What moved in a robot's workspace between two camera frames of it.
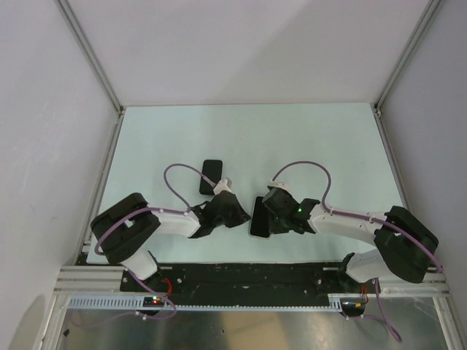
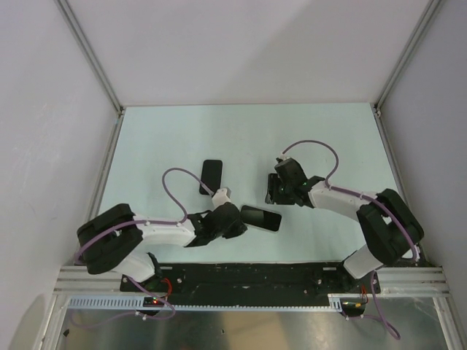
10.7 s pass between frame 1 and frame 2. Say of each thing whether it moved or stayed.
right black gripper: moved
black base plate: stayed
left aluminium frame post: stayed
